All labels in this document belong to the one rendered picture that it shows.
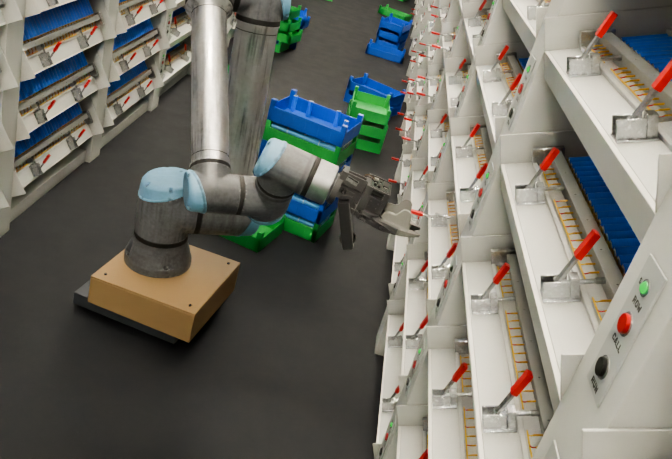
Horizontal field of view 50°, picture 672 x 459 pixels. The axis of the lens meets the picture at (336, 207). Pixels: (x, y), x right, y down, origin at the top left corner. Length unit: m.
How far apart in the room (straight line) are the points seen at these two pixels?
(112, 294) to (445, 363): 1.03
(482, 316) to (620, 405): 0.58
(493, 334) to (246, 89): 1.07
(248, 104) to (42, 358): 0.84
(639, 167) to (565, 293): 0.19
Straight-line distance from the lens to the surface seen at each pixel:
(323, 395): 2.07
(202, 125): 1.65
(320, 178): 1.51
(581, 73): 1.03
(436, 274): 1.62
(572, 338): 0.79
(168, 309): 2.00
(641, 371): 0.58
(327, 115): 2.80
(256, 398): 2.00
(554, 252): 0.95
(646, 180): 0.69
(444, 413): 1.26
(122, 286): 2.05
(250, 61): 1.92
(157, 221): 2.02
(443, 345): 1.40
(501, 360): 1.06
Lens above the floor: 1.31
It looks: 25 degrees down
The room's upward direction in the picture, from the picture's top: 16 degrees clockwise
